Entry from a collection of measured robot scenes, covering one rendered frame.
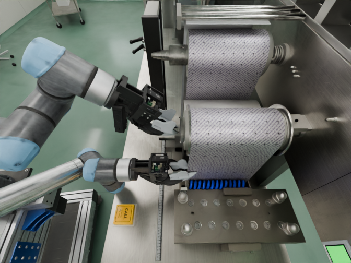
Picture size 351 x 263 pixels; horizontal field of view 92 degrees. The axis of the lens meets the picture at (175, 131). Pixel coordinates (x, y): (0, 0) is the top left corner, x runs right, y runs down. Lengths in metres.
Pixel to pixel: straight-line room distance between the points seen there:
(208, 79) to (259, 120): 0.22
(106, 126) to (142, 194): 1.57
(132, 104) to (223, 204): 0.44
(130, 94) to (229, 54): 0.32
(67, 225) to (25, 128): 1.29
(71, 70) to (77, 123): 2.07
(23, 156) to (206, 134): 0.37
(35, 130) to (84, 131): 1.90
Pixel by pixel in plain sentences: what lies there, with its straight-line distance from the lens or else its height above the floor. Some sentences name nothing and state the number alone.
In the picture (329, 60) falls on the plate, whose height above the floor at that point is 1.42.
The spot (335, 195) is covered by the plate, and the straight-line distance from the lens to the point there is 0.54.
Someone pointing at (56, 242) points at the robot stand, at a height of 0.21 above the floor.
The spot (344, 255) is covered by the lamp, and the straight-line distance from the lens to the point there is 0.56.
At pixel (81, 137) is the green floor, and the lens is 2.27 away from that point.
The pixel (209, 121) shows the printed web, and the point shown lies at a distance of 0.44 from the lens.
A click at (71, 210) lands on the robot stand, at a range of 1.67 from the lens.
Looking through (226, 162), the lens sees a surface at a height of 1.17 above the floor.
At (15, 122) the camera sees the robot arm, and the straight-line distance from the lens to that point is 0.43.
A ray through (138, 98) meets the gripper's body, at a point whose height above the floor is 1.38.
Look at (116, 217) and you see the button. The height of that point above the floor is 0.92.
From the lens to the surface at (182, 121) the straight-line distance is 0.46.
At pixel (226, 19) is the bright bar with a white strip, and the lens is 0.58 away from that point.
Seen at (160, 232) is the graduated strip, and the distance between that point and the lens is 0.74.
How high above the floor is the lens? 1.64
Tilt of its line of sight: 54 degrees down
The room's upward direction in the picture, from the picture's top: straight up
